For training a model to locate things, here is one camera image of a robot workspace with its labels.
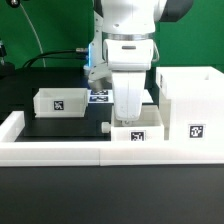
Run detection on white thin cable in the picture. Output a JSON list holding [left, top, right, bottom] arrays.
[[19, 4, 47, 68]]

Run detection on black cables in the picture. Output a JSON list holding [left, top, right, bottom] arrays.
[[22, 47, 90, 69]]

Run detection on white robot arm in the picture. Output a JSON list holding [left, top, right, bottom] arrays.
[[84, 0, 194, 126]]

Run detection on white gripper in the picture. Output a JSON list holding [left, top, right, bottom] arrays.
[[103, 39, 154, 123]]

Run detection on white drawer tray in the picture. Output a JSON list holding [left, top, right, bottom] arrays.
[[33, 88, 88, 118], [101, 105, 164, 141]]

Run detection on white foam border frame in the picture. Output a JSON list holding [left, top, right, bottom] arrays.
[[0, 111, 224, 167]]

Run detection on white drawer cabinet box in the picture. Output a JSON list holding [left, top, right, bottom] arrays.
[[156, 67, 224, 142]]

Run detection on white front drawer tray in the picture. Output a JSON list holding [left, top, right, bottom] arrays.
[[101, 105, 164, 141]]

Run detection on white rear drawer tray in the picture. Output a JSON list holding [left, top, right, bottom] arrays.
[[33, 88, 88, 118]]

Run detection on fiducial marker sheet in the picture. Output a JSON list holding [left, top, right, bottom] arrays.
[[88, 89, 153, 103]]

